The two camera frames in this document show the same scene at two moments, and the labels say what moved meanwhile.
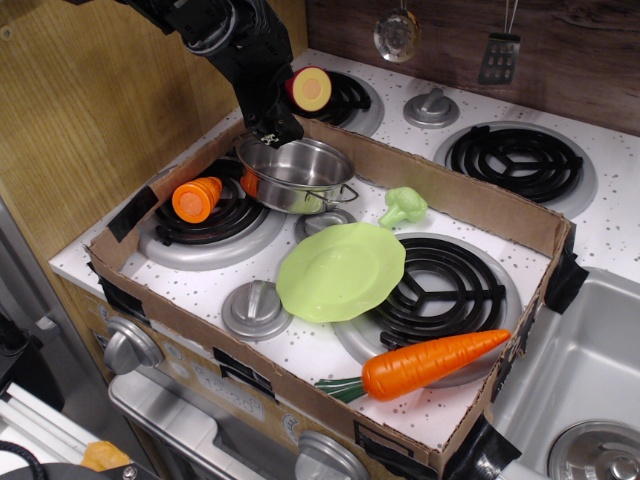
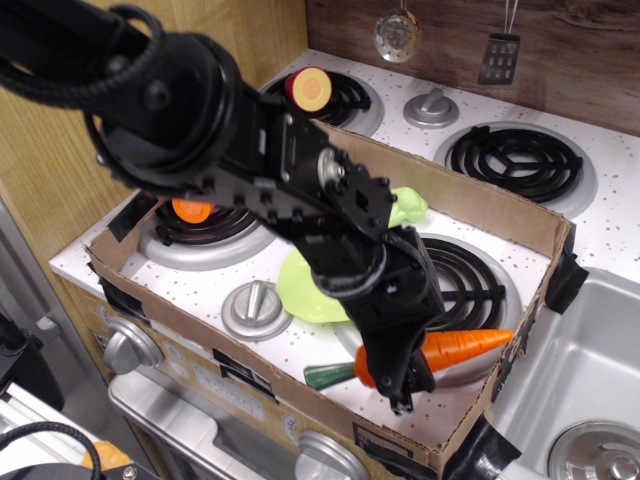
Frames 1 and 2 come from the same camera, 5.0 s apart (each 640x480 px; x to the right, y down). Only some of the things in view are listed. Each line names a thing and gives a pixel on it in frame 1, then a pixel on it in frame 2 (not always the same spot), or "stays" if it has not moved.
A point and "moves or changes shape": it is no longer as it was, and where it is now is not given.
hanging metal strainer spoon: [397, 34] stays
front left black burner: [237, 234] stays
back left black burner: [354, 104] stays
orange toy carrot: [420, 368] moves or changes shape
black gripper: [260, 75] -> [393, 297]
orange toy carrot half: [195, 200] stays
